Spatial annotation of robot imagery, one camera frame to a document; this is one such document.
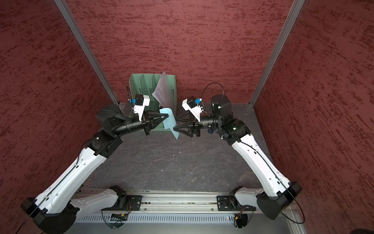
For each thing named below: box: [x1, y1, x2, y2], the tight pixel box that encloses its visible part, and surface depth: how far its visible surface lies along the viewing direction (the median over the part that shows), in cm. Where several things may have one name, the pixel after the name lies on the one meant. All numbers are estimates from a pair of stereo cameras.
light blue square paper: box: [159, 107, 180, 140], surface depth 56 cm
